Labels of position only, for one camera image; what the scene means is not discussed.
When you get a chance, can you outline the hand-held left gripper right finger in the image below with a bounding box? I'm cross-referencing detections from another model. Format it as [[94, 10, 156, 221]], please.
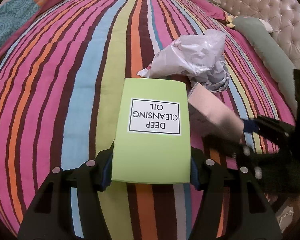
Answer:
[[189, 150, 283, 240]]

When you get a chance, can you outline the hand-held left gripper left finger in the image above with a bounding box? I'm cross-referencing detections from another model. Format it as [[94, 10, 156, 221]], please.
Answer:
[[17, 148, 115, 240]]

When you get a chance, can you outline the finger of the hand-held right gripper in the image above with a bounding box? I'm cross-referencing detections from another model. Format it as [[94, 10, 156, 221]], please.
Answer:
[[242, 115, 295, 139], [205, 136, 263, 178]]

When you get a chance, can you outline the pink box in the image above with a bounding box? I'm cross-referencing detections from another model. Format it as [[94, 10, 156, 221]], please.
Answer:
[[187, 82, 244, 143]]

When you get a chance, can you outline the large green box white label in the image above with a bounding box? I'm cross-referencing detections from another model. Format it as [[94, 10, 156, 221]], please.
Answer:
[[111, 78, 191, 184]]

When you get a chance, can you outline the carved cream footboard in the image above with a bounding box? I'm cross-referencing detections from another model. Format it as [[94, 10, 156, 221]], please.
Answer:
[[265, 192, 300, 230]]

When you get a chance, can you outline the crumpled grey paper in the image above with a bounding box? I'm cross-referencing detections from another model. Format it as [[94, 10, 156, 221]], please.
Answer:
[[190, 57, 230, 93]]

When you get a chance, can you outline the green dinosaur plush pillow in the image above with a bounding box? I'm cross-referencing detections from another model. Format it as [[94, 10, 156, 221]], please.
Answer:
[[234, 15, 298, 115]]

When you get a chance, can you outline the crumpled clear plastic wrapper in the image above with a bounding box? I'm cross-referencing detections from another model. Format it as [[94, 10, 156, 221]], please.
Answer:
[[136, 29, 227, 78]]

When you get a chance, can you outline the striped bed sheet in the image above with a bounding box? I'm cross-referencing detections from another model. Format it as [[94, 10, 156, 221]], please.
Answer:
[[0, 0, 297, 240]]

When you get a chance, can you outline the cream tufted headboard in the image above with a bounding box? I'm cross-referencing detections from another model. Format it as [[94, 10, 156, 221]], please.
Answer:
[[220, 0, 300, 70]]

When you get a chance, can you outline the small pink pillow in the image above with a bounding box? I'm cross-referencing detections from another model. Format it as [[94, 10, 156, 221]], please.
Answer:
[[190, 0, 230, 25]]

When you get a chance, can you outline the teal and orange quilt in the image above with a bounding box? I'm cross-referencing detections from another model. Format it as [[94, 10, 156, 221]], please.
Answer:
[[0, 0, 85, 58]]

